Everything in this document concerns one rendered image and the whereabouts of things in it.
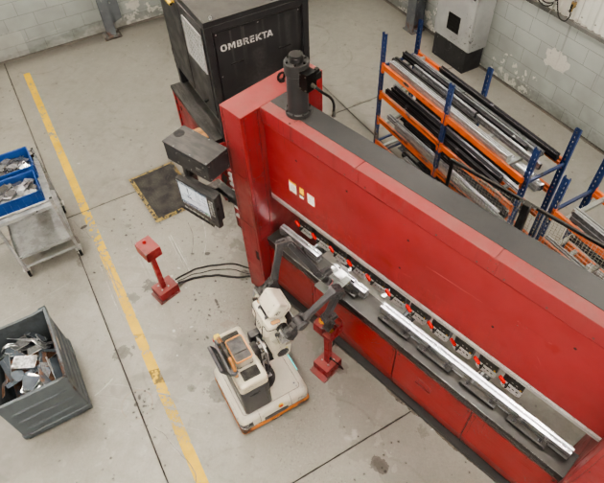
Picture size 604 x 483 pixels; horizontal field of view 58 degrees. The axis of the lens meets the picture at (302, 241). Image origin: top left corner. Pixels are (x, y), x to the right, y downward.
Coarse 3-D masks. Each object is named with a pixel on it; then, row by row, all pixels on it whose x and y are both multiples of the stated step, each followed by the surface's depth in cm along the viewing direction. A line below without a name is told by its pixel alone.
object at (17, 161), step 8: (8, 152) 579; (16, 152) 583; (24, 152) 588; (0, 160) 580; (8, 160) 577; (16, 160) 577; (24, 160) 578; (32, 160) 588; (0, 168) 567; (8, 168) 565; (16, 168) 567; (24, 168) 562; (32, 168) 567; (0, 176) 555; (8, 176) 560
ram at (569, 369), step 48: (288, 144) 406; (288, 192) 449; (336, 192) 394; (336, 240) 435; (384, 240) 382; (432, 240) 341; (432, 288) 372; (480, 288) 333; (480, 336) 362; (528, 336) 325; (576, 336) 295; (576, 384) 318
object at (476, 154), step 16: (400, 96) 598; (416, 112) 582; (432, 112) 582; (432, 128) 563; (448, 128) 564; (448, 144) 551; (464, 144) 542; (464, 160) 537; (480, 160) 528; (496, 176) 512
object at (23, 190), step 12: (12, 180) 556; (24, 180) 556; (36, 180) 552; (0, 192) 544; (12, 192) 544; (24, 192) 543; (36, 192) 539; (0, 204) 529; (12, 204) 536; (24, 204) 543; (0, 216) 537
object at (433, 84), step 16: (400, 64) 580; (416, 64) 575; (416, 80) 556; (432, 80) 557; (448, 80) 559; (432, 96) 539; (464, 96) 537; (480, 96) 536; (464, 112) 525; (480, 112) 520; (496, 112) 523; (496, 128) 504; (512, 128) 507; (496, 144) 491; (512, 144) 492; (528, 144) 492; (544, 144) 488; (528, 160) 482
